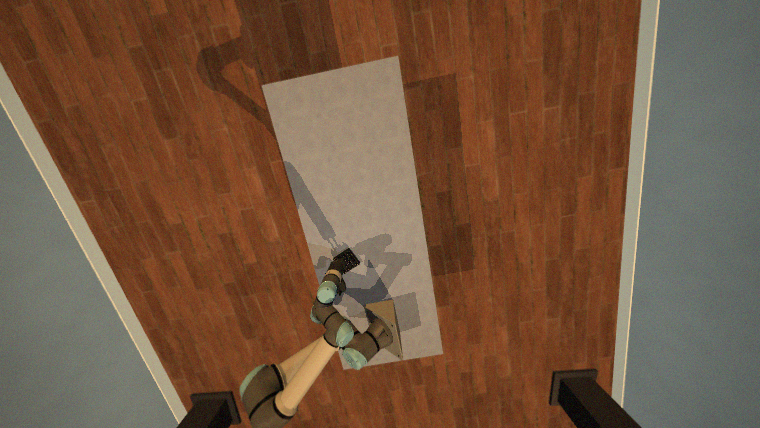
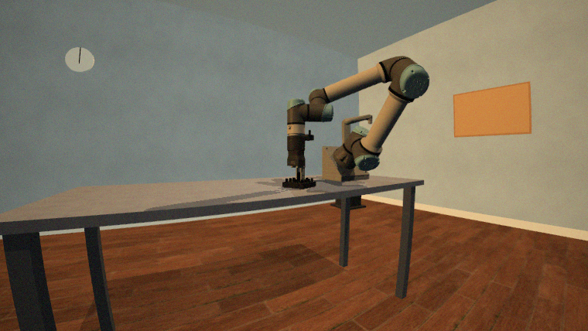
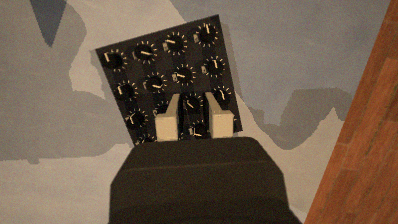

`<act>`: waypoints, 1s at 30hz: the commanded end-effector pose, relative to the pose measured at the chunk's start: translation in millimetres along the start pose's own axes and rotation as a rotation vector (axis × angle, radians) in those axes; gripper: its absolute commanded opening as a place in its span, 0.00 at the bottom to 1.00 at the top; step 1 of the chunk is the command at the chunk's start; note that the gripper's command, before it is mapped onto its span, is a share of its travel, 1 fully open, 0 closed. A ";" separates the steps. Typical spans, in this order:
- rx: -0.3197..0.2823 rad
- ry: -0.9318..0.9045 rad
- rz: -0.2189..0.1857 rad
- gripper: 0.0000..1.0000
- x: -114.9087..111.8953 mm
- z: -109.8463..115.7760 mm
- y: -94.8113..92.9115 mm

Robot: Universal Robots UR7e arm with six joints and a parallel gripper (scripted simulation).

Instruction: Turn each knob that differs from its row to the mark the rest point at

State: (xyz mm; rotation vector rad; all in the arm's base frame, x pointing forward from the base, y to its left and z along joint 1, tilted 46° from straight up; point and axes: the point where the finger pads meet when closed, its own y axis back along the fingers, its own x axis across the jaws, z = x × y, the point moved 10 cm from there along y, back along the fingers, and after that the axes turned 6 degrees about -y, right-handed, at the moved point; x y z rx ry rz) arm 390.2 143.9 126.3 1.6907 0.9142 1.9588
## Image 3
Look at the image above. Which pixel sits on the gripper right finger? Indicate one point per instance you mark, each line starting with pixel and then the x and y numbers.
pixel 218 122

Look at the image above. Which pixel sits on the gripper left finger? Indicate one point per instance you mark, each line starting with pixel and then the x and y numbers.
pixel 170 124

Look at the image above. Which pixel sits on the black knob box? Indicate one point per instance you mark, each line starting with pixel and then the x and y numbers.
pixel 167 64

